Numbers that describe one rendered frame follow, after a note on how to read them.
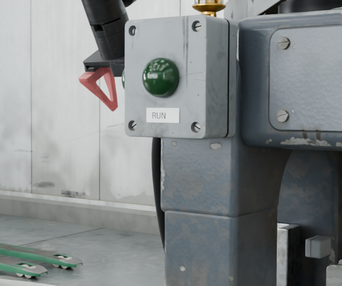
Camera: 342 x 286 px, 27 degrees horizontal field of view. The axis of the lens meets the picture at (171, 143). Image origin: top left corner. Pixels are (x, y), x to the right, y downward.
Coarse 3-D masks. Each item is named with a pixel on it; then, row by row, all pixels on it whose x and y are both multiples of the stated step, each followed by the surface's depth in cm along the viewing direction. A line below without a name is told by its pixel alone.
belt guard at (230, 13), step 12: (228, 0) 101; (240, 0) 91; (252, 0) 82; (264, 0) 76; (276, 0) 70; (228, 12) 101; (240, 12) 91; (252, 12) 82; (264, 12) 85; (276, 12) 85
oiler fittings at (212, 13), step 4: (196, 4) 60; (200, 4) 59; (204, 4) 59; (208, 4) 59; (212, 4) 59; (216, 4) 59; (220, 4) 59; (196, 8) 60; (200, 8) 60; (204, 8) 59; (208, 8) 59; (212, 8) 59; (216, 8) 60; (220, 8) 60; (224, 8) 60; (204, 12) 60; (208, 12) 60; (212, 12) 60
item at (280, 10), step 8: (288, 0) 65; (296, 0) 65; (304, 0) 64; (312, 0) 63; (320, 0) 63; (328, 0) 63; (336, 0) 63; (280, 8) 67; (288, 8) 65; (296, 8) 64; (304, 8) 64; (312, 8) 63; (320, 8) 63; (328, 8) 63
